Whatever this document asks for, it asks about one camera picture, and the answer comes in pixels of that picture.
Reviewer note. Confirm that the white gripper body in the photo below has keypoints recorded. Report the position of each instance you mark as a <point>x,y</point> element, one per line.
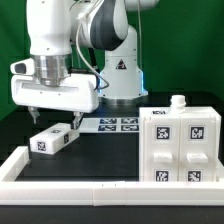
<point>76,93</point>

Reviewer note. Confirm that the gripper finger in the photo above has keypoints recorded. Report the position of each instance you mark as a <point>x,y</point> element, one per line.
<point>77,120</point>
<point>34,113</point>

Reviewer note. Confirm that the white cabinet top block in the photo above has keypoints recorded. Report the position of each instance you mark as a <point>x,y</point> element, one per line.
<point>53,139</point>

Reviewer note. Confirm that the white cabinet door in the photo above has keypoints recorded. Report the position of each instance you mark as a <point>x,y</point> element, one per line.
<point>197,148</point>
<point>160,148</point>

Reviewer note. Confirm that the white cabinet body box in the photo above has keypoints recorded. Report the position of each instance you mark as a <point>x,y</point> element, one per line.
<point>178,107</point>

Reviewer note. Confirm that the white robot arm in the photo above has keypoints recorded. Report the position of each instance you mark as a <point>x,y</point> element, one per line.
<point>82,52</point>

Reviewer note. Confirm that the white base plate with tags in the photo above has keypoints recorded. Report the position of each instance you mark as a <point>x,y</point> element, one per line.
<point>110,125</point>

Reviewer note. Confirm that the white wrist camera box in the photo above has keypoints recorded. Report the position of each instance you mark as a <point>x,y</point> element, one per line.
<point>24,67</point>

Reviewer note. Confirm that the white U-shaped fence frame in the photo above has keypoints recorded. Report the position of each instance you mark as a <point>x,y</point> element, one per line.
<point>13,192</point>

